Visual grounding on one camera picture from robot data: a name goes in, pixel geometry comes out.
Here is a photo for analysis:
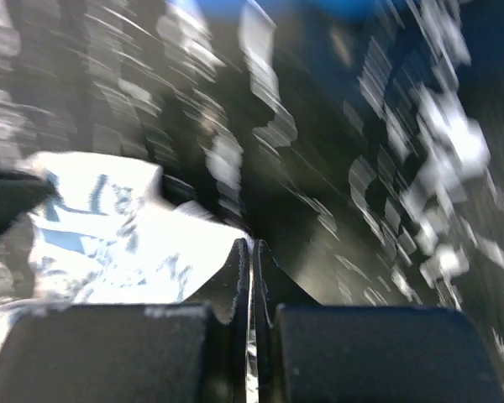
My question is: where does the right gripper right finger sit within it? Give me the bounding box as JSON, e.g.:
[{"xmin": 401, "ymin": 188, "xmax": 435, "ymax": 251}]
[{"xmin": 253, "ymin": 241, "xmax": 504, "ymax": 403}]

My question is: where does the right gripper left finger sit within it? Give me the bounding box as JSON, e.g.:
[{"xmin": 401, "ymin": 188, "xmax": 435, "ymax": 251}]
[{"xmin": 0, "ymin": 239, "xmax": 249, "ymax": 402}]

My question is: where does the grey blue patterned towel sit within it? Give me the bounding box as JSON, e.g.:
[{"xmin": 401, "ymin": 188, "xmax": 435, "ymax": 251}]
[{"xmin": 0, "ymin": 152, "xmax": 247, "ymax": 349}]

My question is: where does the black marble pattern mat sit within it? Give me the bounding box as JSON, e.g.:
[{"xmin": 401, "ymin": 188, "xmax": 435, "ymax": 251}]
[{"xmin": 0, "ymin": 1, "xmax": 504, "ymax": 382}]

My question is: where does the blue plastic bin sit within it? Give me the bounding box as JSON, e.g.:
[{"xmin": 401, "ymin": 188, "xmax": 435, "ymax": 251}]
[{"xmin": 168, "ymin": 0, "xmax": 384, "ymax": 20}]

